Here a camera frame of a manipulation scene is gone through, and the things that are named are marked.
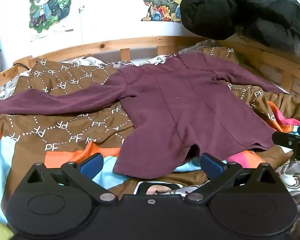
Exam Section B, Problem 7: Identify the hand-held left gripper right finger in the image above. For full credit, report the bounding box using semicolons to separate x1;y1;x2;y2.
184;152;281;203

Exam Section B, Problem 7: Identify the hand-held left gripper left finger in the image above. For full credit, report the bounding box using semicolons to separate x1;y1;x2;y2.
23;152;119;203

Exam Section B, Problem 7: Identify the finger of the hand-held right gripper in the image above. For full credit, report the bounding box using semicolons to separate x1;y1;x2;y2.
272;126;300;161

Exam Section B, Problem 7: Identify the purple long-sleeve shirt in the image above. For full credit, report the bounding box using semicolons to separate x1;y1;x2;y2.
0;52;291;180

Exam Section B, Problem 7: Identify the colourful printed blanket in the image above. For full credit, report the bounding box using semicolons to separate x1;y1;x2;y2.
0;100;300;230

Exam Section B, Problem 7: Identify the brown patterned blanket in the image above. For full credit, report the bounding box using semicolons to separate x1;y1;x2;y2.
0;45;300;188

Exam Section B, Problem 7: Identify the black puffy jacket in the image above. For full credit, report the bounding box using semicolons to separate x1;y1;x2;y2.
180;0;300;55

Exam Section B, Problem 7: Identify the wooden bed frame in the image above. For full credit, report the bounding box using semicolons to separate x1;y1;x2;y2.
0;36;300;105

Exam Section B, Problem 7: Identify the black cable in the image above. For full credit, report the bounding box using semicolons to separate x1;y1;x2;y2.
13;62;31;70

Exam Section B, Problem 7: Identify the blond cartoon figure wall poster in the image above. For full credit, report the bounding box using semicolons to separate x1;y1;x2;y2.
27;0;74;42

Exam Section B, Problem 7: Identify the colourful landscape wall poster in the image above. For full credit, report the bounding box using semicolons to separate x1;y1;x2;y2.
135;0;183;23

